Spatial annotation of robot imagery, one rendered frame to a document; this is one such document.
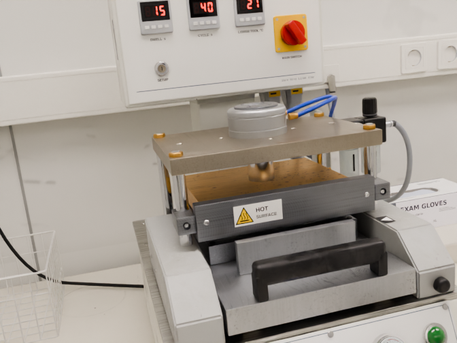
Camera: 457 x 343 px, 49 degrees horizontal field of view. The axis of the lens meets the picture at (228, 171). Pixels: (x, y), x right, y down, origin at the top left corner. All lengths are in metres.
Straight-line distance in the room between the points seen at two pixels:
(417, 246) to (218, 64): 0.40
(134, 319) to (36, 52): 0.59
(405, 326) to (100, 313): 0.62
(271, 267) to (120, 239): 0.75
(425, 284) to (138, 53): 0.50
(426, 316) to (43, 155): 0.86
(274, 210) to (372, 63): 0.73
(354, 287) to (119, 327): 0.53
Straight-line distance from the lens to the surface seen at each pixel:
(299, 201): 0.62
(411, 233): 0.64
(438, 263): 0.63
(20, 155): 1.19
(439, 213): 1.22
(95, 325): 1.01
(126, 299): 1.08
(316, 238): 0.61
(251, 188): 0.66
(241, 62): 0.81
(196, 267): 0.56
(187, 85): 0.79
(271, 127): 0.65
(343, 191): 0.64
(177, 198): 0.59
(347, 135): 0.64
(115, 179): 1.19
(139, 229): 0.91
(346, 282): 0.57
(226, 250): 0.63
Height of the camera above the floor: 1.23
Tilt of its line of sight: 14 degrees down
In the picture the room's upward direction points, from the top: 5 degrees counter-clockwise
